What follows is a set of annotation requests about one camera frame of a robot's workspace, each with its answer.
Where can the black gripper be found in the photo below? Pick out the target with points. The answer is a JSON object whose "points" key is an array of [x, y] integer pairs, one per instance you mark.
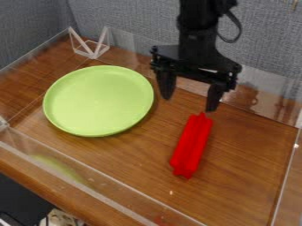
{"points": [[216, 71]]}

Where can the red star-profile carrot bar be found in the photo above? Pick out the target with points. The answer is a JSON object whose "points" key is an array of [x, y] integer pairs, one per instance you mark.
{"points": [[191, 145]]}

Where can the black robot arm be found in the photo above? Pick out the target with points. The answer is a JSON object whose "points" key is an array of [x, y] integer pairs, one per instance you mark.
{"points": [[194, 58]]}

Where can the light green round plate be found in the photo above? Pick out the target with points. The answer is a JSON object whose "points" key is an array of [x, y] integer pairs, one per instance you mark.
{"points": [[97, 101]]}

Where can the black object under table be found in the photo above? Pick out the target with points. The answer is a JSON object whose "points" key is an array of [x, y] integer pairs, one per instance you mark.
{"points": [[20, 203]]}

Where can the clear acrylic corner bracket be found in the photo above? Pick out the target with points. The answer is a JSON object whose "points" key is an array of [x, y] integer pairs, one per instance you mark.
{"points": [[88, 48]]}

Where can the clear acrylic enclosure walls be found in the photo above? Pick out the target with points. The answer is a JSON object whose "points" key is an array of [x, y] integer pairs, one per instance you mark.
{"points": [[113, 181]]}

